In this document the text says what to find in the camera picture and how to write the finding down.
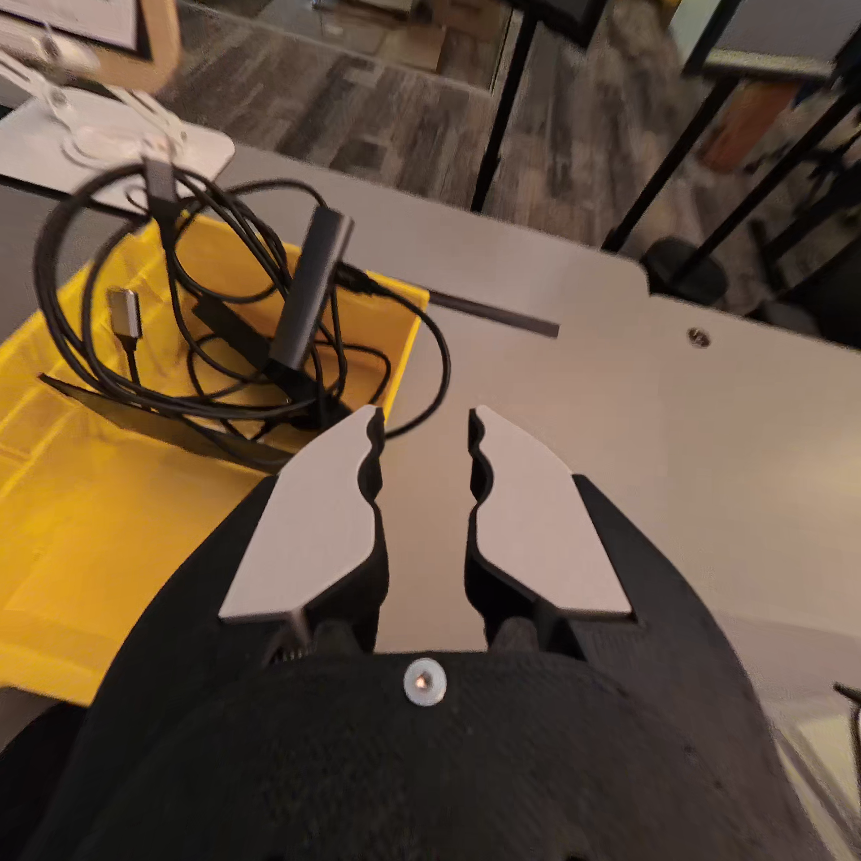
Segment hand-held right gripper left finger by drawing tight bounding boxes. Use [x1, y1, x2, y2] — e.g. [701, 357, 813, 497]
[218, 405, 391, 623]

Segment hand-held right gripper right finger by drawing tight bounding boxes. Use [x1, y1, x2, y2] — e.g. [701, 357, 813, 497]
[465, 405, 635, 620]

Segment yellow plastic bin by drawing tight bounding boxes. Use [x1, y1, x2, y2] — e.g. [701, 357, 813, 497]
[0, 212, 431, 707]

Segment grey metal usb hub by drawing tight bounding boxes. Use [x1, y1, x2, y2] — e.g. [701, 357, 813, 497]
[268, 205, 355, 378]

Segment gold plug usb cable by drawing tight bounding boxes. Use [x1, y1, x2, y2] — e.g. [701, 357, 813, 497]
[34, 161, 453, 438]

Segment thin black bin divider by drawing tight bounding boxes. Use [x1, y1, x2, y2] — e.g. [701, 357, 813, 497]
[37, 373, 293, 472]

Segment white stand base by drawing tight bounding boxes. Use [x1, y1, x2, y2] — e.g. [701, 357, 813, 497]
[0, 86, 236, 203]

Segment flattened cardboard sheets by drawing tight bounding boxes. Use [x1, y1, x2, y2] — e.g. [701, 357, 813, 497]
[316, 0, 512, 75]

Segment wooden sheet board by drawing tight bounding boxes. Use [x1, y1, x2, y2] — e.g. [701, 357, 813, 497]
[101, 0, 183, 91]

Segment framed display on stand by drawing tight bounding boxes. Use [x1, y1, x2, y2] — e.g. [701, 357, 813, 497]
[602, 0, 861, 310]

